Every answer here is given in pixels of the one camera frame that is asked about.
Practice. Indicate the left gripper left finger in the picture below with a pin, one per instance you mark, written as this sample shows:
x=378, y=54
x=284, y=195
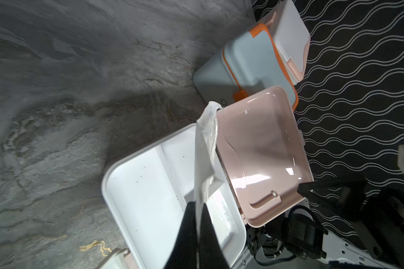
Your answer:
x=184, y=253

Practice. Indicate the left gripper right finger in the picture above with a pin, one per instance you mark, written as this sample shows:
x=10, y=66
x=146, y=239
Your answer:
x=210, y=252

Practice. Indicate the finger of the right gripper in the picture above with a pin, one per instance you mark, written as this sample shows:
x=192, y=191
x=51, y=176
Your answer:
x=343, y=197

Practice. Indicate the white gauze packet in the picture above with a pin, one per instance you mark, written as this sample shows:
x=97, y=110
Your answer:
x=205, y=154

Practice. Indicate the blue orange first aid box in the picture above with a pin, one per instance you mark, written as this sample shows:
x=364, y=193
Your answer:
x=243, y=67

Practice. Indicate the white pink first aid box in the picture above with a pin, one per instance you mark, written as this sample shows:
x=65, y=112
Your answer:
x=291, y=38

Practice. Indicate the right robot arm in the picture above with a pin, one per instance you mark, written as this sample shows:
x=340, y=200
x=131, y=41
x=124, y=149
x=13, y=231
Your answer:
x=347, y=223

